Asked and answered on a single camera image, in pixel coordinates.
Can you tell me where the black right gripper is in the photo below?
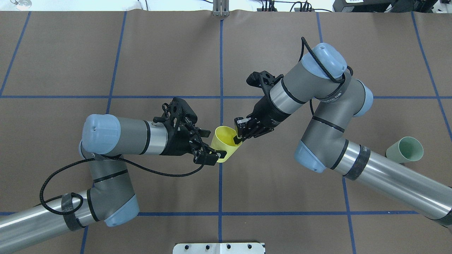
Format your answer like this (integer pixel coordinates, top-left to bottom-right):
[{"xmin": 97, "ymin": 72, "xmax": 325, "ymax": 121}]
[{"xmin": 233, "ymin": 96, "xmax": 283, "ymax": 144}]

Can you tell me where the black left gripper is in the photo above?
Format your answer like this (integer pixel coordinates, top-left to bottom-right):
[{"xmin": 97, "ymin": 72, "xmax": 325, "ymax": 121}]
[{"xmin": 160, "ymin": 117, "xmax": 227, "ymax": 166}]

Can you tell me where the yellow plastic cup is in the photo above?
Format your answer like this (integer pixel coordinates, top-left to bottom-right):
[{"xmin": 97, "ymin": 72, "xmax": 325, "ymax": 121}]
[{"xmin": 210, "ymin": 126, "xmax": 242, "ymax": 163}]

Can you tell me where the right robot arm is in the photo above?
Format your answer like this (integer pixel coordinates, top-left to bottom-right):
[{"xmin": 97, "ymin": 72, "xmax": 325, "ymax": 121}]
[{"xmin": 232, "ymin": 38, "xmax": 451, "ymax": 228}]

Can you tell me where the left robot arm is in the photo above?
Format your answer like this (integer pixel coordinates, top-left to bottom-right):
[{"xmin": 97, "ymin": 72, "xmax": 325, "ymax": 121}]
[{"xmin": 0, "ymin": 114, "xmax": 227, "ymax": 254}]

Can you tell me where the green plastic cup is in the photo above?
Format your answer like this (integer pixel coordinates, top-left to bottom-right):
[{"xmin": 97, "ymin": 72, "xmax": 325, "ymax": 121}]
[{"xmin": 385, "ymin": 137, "xmax": 424, "ymax": 163}]

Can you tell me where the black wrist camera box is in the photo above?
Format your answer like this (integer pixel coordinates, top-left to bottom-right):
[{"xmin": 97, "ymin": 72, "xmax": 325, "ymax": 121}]
[
  {"xmin": 152, "ymin": 97, "xmax": 198, "ymax": 128},
  {"xmin": 246, "ymin": 71, "xmax": 284, "ymax": 96}
]

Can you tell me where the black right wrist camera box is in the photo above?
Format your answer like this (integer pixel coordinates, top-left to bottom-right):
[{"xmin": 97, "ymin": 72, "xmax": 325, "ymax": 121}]
[{"xmin": 246, "ymin": 71, "xmax": 284, "ymax": 96}]

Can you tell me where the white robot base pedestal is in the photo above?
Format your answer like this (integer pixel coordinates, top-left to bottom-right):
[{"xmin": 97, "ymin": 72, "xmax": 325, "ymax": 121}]
[{"xmin": 172, "ymin": 242, "xmax": 266, "ymax": 254}]

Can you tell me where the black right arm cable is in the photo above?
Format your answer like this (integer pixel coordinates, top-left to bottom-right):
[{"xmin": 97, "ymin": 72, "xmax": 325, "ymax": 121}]
[{"xmin": 301, "ymin": 37, "xmax": 353, "ymax": 117}]

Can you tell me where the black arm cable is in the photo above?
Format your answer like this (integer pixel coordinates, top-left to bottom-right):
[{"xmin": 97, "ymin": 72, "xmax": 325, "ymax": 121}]
[
  {"xmin": 39, "ymin": 157, "xmax": 205, "ymax": 216},
  {"xmin": 301, "ymin": 37, "xmax": 353, "ymax": 117}
]

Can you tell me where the aluminium frame post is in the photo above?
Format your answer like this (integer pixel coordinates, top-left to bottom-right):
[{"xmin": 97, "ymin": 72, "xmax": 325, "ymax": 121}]
[{"xmin": 212, "ymin": 0, "xmax": 230, "ymax": 17}]

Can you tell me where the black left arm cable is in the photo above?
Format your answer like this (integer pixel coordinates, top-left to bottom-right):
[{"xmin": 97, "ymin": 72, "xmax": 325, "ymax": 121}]
[{"xmin": 39, "ymin": 157, "xmax": 205, "ymax": 216}]

